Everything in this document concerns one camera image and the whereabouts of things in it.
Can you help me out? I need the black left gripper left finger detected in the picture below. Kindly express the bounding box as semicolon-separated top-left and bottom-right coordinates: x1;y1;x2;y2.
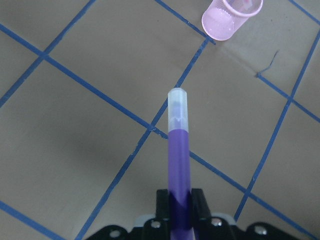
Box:
155;189;171;240

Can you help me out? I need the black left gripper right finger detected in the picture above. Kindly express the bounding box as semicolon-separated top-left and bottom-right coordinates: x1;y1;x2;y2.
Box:
191;188;211;240

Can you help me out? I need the purple pen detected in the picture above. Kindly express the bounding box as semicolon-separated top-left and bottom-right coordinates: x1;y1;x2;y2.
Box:
167;87;193;240

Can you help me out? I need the pink mesh cup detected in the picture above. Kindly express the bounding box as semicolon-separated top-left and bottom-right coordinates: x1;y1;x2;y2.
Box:
201;0;264;41

